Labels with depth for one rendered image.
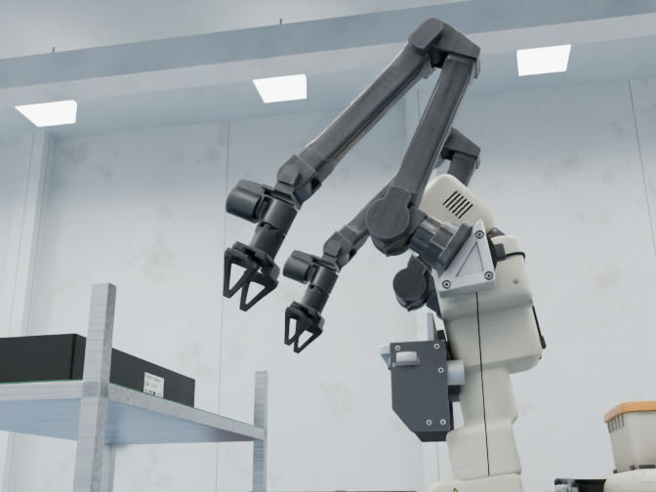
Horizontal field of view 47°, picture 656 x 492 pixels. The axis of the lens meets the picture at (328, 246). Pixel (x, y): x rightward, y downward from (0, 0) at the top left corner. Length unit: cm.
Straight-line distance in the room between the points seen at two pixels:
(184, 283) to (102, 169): 198
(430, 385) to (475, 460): 15
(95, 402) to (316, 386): 730
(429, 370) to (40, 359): 69
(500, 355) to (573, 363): 693
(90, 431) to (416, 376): 56
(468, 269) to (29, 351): 79
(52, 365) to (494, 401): 79
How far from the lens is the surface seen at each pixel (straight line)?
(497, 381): 144
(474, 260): 131
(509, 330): 144
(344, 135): 142
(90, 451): 119
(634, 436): 141
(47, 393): 124
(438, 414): 137
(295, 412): 846
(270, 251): 137
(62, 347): 144
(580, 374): 835
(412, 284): 172
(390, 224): 131
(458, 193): 149
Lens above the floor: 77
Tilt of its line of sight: 19 degrees up
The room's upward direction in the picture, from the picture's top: 1 degrees counter-clockwise
